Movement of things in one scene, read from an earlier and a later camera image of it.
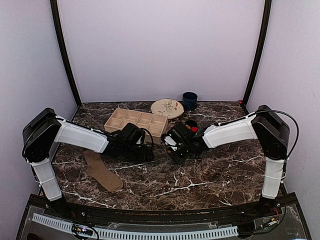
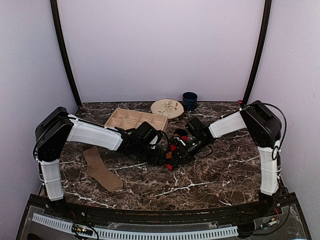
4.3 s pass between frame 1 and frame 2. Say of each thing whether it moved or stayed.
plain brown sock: stayed
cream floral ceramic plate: stayed
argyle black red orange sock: moved
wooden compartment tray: stayed
